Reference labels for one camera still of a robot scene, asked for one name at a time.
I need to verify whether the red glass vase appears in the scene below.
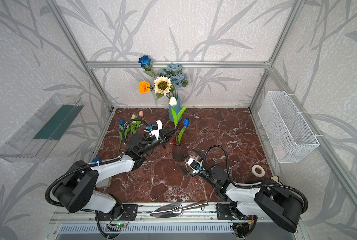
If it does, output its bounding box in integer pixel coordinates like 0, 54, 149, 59
170, 133, 188, 162

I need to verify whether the teal cylindrical vase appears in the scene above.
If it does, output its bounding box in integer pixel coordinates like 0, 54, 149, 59
168, 98, 182, 123

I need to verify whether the cream white tulip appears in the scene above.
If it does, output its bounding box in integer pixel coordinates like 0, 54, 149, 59
169, 97, 187, 142

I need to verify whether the beige sunflower stem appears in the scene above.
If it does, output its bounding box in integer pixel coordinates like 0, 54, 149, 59
153, 77, 175, 100

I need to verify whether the orange marigold flower stem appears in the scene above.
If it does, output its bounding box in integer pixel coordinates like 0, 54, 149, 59
138, 81, 154, 95

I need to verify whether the light blue rose bouquet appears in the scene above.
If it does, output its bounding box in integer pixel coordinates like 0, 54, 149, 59
156, 63, 189, 99

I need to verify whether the dark blue rose stem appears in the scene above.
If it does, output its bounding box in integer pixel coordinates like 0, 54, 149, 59
138, 56, 156, 78

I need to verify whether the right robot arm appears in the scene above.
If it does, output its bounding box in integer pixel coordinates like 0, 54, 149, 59
181, 145, 308, 233

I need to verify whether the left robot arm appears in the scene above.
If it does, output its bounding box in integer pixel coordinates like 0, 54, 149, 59
45, 120, 177, 218

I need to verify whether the tulip bunch multicoloured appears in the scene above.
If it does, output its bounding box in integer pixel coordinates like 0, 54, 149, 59
117, 111, 145, 156

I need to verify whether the silver metal trowel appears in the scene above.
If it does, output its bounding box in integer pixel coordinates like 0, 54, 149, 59
150, 201, 208, 218

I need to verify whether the white tape roll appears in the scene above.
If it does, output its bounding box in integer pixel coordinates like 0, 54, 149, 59
251, 165, 265, 178

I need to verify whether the blue hand shovel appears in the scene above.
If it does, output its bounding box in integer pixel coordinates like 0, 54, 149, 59
92, 158, 101, 163

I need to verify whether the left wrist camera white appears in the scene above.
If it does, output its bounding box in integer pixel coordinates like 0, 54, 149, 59
146, 120, 163, 140

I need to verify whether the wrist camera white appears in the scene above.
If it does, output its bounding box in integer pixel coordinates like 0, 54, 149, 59
146, 120, 163, 140
187, 158, 202, 177

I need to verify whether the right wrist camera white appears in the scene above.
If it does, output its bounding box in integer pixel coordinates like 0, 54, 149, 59
187, 158, 202, 177

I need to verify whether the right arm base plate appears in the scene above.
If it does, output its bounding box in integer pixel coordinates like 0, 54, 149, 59
216, 203, 257, 221

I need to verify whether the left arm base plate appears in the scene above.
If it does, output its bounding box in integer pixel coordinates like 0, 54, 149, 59
95, 204, 138, 222

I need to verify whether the white wire mesh basket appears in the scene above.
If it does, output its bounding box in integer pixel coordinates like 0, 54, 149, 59
258, 91, 320, 164

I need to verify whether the clear plastic wall shelf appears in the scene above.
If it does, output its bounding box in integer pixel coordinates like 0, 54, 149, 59
0, 94, 84, 163

